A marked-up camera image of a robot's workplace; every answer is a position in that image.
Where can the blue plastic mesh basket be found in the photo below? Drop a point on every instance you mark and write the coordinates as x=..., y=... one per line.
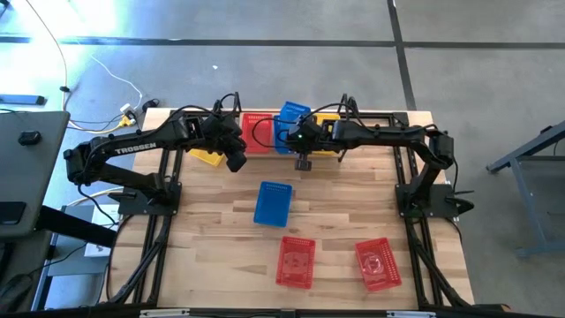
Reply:
x=289, y=112
x=273, y=204

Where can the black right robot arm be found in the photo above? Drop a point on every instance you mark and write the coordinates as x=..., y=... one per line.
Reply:
x=388, y=132

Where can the dark flat bar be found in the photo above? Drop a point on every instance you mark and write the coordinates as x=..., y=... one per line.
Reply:
x=22, y=100

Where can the white paper sheet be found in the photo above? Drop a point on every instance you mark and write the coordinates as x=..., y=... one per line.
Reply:
x=105, y=218

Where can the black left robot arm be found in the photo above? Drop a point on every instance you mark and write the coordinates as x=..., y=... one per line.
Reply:
x=132, y=148

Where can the yellow plastic mesh basket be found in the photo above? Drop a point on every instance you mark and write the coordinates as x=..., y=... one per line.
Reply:
x=329, y=117
x=207, y=158

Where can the black table clamp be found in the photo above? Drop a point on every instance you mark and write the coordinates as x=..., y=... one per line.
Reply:
x=216, y=107
x=353, y=105

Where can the white power strip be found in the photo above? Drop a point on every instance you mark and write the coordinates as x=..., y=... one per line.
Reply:
x=128, y=110

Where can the red plastic mesh basket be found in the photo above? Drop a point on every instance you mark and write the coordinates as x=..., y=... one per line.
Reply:
x=260, y=132
x=378, y=265
x=296, y=262

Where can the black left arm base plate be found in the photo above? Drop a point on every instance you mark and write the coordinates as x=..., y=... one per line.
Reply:
x=132, y=205

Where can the black phone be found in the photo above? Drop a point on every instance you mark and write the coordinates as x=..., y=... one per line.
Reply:
x=11, y=213

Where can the grey metal cart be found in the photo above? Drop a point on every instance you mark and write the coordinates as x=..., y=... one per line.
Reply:
x=543, y=203

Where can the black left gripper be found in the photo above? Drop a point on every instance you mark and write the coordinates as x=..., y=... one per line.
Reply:
x=225, y=132

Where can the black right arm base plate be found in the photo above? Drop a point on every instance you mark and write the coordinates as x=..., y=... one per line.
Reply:
x=441, y=199

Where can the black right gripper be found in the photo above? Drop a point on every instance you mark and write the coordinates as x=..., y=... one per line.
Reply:
x=311, y=134

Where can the grey desk top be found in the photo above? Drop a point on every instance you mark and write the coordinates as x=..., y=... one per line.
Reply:
x=31, y=176

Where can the black aluminium table frame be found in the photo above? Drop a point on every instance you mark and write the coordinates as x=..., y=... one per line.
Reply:
x=401, y=117

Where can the silver metal bracket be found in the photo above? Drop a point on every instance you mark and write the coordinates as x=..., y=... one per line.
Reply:
x=164, y=313
x=410, y=314

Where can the black desk foot bar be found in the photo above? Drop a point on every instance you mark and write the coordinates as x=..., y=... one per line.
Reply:
x=79, y=229

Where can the small black desk device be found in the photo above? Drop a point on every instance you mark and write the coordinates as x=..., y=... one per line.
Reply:
x=28, y=138

